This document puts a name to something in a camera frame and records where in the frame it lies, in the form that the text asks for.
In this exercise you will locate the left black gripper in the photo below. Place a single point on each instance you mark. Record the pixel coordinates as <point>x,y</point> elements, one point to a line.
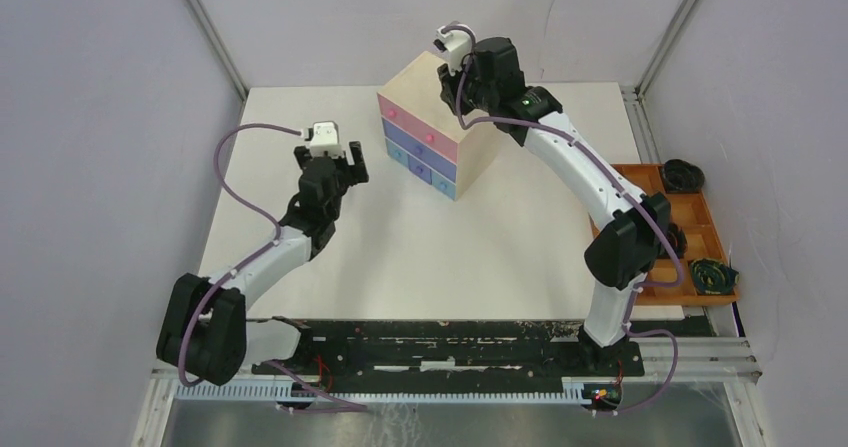
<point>355,173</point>

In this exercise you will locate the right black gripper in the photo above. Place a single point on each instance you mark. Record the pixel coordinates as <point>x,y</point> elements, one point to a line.
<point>450,85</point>

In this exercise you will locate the pastel wooden drawer chest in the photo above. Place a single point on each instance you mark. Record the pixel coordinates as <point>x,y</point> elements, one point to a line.
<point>423,135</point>

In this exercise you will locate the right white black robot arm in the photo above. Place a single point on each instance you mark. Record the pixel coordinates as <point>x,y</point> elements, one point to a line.
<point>632,226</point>

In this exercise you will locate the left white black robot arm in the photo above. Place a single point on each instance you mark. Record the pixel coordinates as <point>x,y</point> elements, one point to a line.
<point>205,333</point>

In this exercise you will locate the black coiled band top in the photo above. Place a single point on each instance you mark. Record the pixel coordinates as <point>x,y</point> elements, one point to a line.
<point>681,177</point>

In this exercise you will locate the black coiled band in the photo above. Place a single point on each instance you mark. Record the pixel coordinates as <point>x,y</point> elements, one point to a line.
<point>677,239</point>
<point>681,177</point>

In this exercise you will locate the orange wooden compartment tray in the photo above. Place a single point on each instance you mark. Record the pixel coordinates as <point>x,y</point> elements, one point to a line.
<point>692,214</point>

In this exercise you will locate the black coiled band middle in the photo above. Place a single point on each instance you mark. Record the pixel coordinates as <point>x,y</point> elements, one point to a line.
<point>677,239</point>

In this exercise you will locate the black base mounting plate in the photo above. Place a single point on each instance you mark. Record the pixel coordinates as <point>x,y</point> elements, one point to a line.
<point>463,357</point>

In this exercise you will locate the green yellow coiled band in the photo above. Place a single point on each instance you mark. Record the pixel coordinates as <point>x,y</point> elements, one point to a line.
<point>713,277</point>

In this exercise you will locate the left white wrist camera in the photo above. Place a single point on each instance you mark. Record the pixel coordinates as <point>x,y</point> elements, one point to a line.
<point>322,140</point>

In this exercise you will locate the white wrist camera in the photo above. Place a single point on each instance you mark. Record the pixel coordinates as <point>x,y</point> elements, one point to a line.
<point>322,140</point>
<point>455,41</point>

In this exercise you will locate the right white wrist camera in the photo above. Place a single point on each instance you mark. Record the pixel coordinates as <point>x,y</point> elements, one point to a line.
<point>455,41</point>

